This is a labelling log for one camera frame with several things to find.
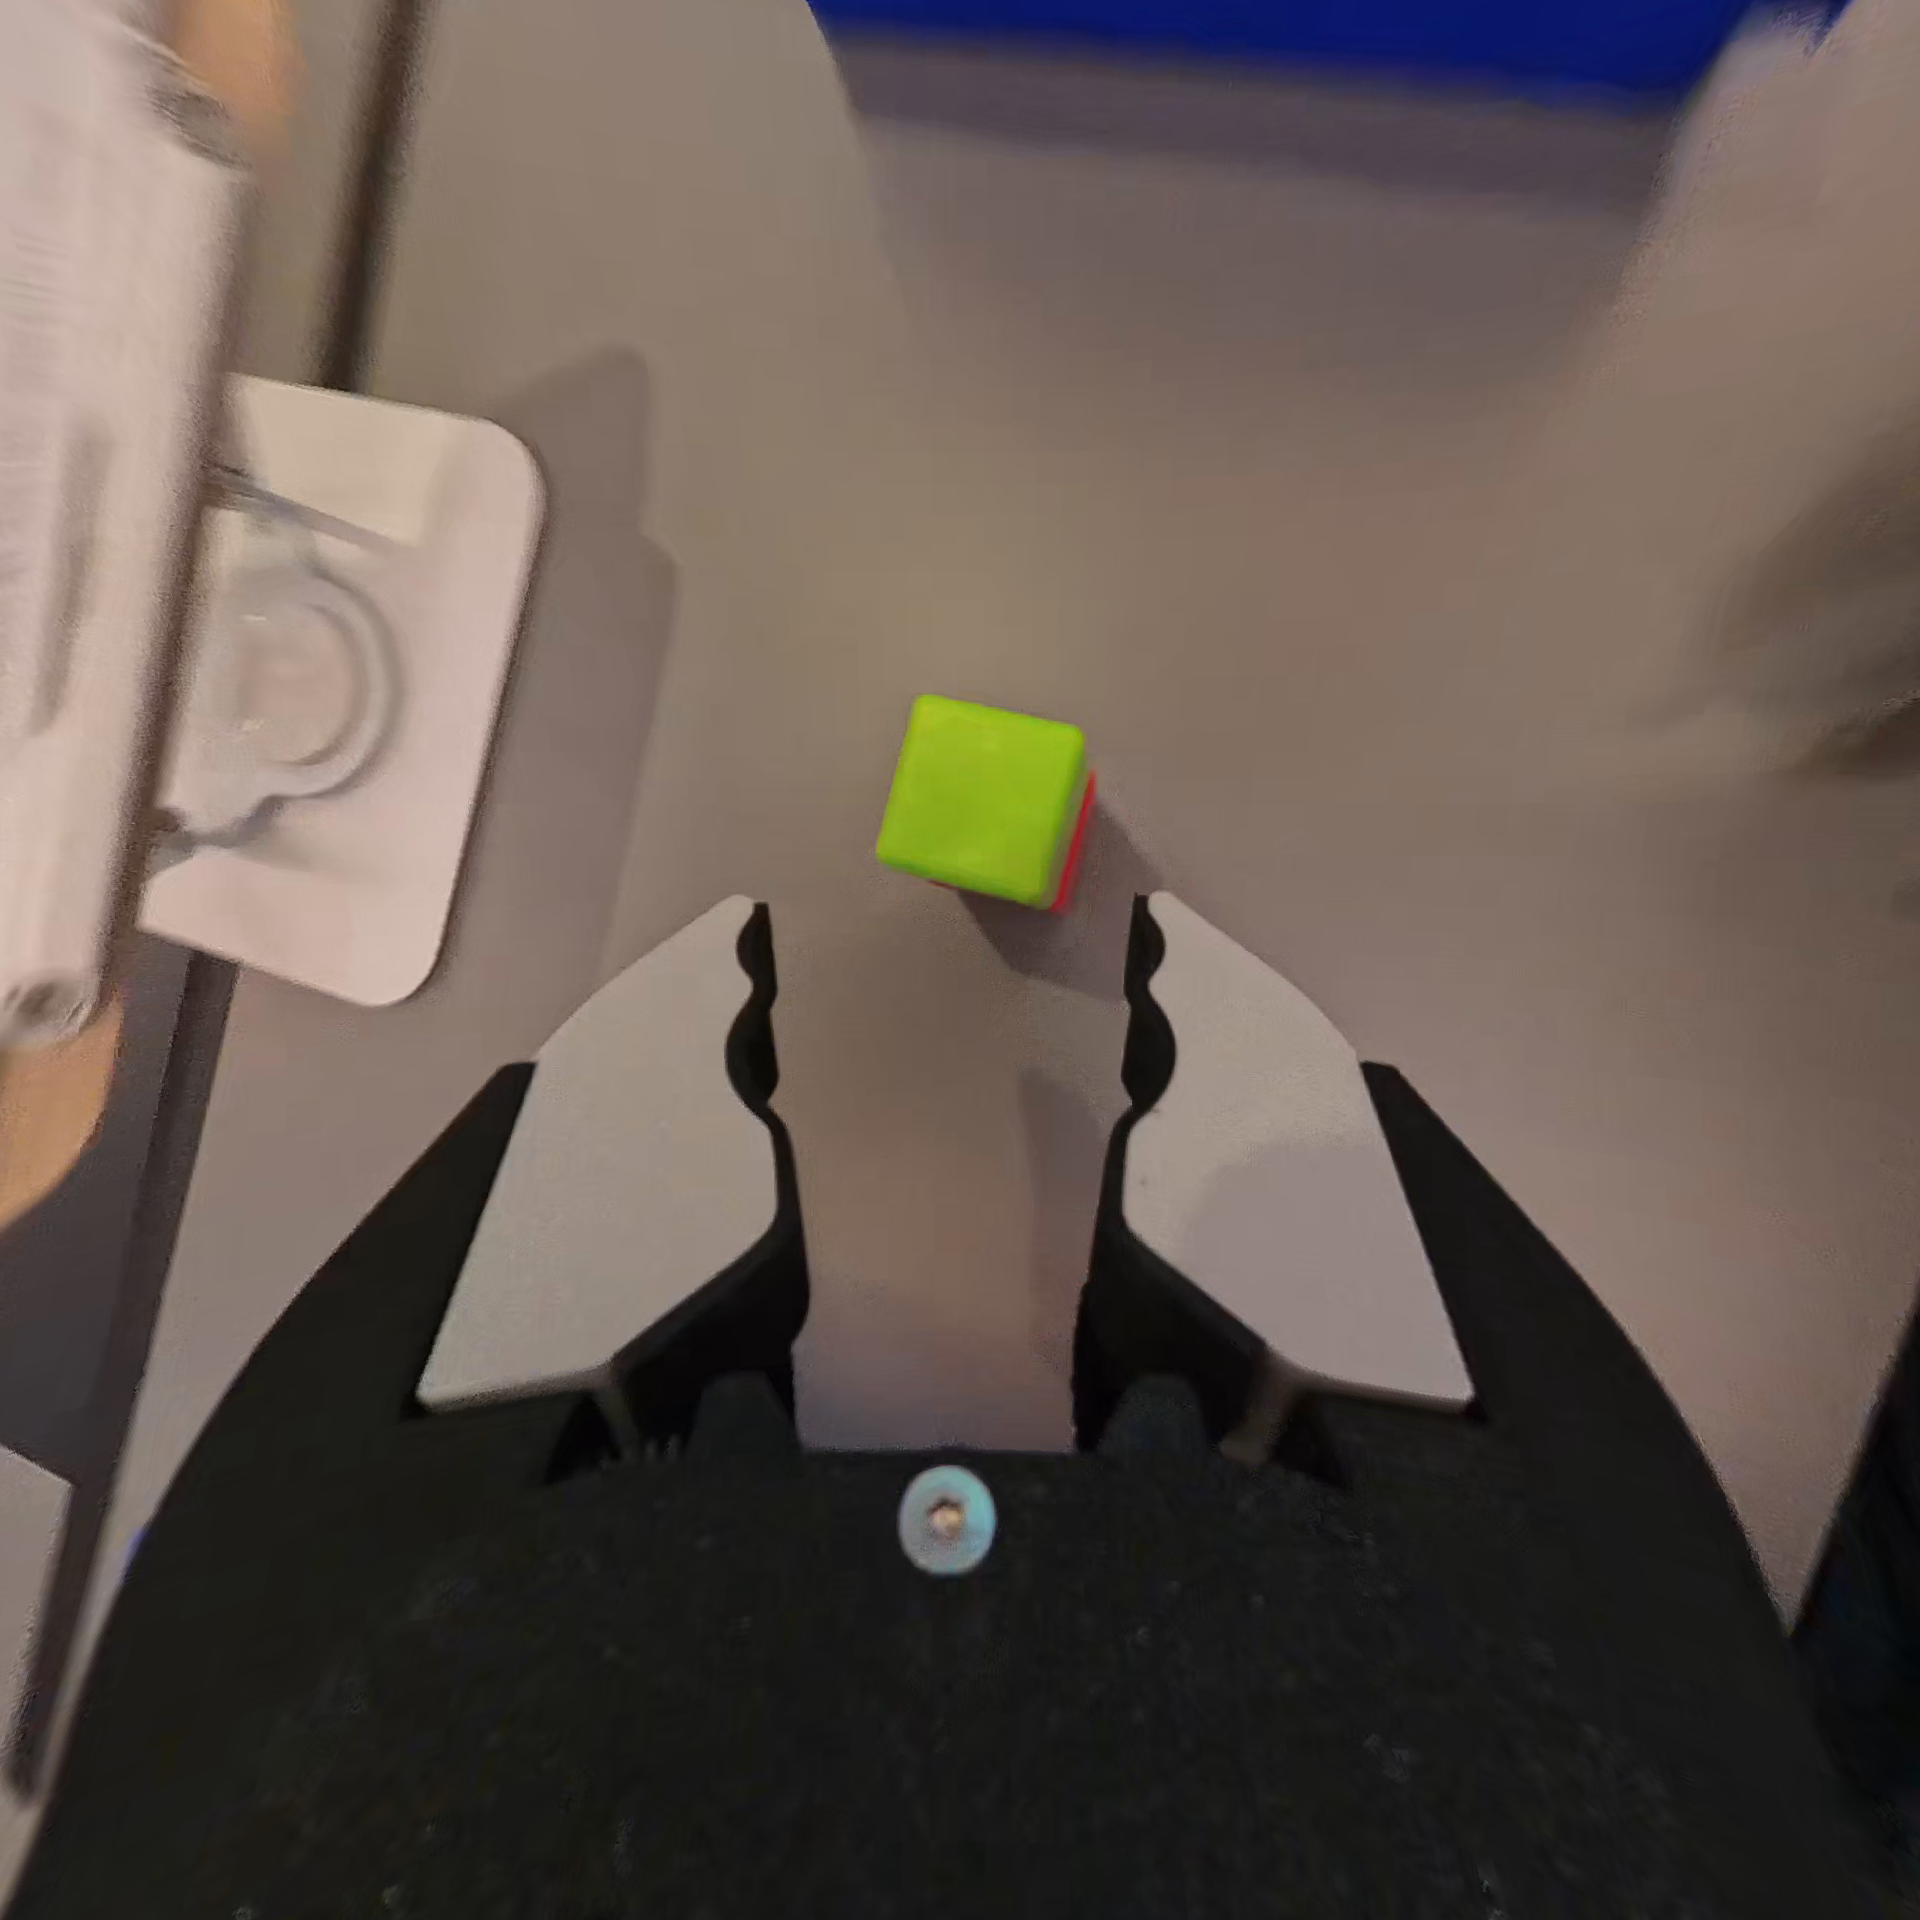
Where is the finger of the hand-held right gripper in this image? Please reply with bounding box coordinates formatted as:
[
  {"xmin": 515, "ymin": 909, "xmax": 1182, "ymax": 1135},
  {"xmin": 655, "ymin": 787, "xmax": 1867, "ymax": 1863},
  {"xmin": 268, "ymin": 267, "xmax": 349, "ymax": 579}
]
[{"xmin": 1567, "ymin": 0, "xmax": 1920, "ymax": 782}]

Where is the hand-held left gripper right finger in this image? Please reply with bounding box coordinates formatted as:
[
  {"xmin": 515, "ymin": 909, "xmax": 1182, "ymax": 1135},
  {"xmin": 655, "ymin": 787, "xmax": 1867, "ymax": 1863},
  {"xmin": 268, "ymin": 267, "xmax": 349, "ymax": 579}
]
[{"xmin": 1071, "ymin": 894, "xmax": 1475, "ymax": 1466}]

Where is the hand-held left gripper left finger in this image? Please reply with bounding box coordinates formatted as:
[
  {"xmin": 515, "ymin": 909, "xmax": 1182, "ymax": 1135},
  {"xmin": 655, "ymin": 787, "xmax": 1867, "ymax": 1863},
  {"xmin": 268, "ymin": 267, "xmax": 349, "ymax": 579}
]
[{"xmin": 414, "ymin": 894, "xmax": 811, "ymax": 1411}]

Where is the red cube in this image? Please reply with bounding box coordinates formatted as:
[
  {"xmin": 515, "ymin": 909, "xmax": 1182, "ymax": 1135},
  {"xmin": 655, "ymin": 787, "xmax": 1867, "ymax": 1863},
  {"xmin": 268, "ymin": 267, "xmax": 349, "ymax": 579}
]
[{"xmin": 931, "ymin": 771, "xmax": 1101, "ymax": 920}]

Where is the green cube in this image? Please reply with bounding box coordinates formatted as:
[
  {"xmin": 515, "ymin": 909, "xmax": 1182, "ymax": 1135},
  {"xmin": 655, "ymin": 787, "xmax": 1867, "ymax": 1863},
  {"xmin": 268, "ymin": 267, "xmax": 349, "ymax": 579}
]
[{"xmin": 873, "ymin": 691, "xmax": 1093, "ymax": 909}]

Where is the blue plastic bin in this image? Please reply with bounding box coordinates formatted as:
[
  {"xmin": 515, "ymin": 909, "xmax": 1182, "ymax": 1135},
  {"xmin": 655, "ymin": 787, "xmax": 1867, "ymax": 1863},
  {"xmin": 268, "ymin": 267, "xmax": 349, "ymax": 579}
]
[{"xmin": 807, "ymin": 0, "xmax": 1855, "ymax": 96}]

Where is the grey desk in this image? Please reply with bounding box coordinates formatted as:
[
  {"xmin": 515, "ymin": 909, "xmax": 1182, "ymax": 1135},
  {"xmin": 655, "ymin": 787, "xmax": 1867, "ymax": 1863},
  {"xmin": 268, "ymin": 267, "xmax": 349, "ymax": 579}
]
[{"xmin": 0, "ymin": 0, "xmax": 1920, "ymax": 1800}]

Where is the wooden board document stand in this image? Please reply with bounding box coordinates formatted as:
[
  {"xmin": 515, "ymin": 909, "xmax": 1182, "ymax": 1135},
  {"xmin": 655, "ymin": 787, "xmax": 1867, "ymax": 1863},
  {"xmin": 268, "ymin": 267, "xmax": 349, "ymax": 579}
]
[{"xmin": 0, "ymin": 0, "xmax": 550, "ymax": 1239}]

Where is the printed instruction sheet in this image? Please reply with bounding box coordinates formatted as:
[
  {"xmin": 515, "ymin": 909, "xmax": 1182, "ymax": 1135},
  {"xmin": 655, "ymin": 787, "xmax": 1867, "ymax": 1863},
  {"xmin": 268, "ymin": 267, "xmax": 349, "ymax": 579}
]
[{"xmin": 0, "ymin": 0, "xmax": 247, "ymax": 1039}]

